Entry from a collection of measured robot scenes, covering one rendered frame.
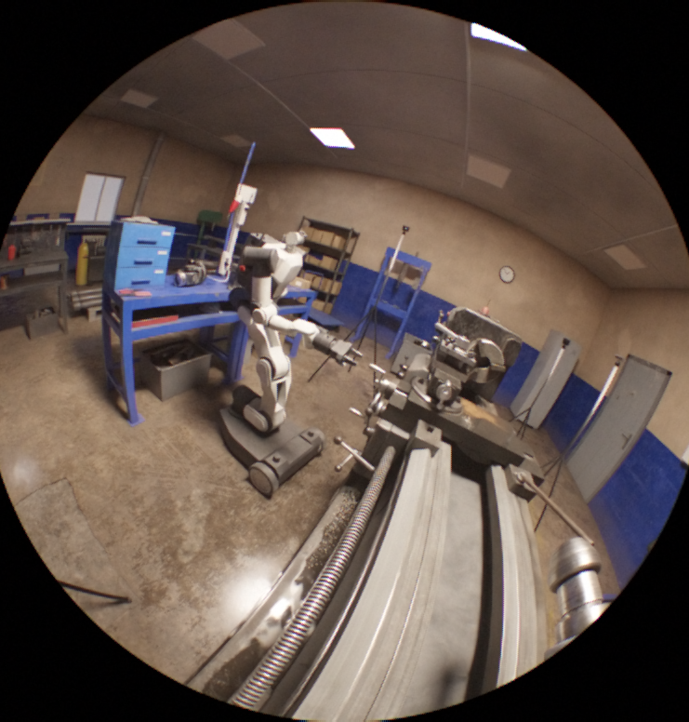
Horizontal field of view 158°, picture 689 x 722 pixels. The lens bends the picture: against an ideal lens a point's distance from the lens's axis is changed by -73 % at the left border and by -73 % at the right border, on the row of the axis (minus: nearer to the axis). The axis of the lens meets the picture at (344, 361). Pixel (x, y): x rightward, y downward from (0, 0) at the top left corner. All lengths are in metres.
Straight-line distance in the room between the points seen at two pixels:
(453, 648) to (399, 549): 0.33
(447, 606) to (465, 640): 0.12
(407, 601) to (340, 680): 0.21
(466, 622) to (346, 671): 0.38
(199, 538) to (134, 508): 0.39
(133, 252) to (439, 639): 2.00
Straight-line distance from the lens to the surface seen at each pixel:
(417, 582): 0.58
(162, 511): 1.49
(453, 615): 0.76
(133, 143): 7.07
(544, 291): 5.42
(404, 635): 0.54
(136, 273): 1.68
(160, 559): 1.39
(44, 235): 3.73
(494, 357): 1.53
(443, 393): 0.91
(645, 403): 4.32
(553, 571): 0.44
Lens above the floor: 1.30
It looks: 21 degrees down
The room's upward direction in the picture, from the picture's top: 21 degrees clockwise
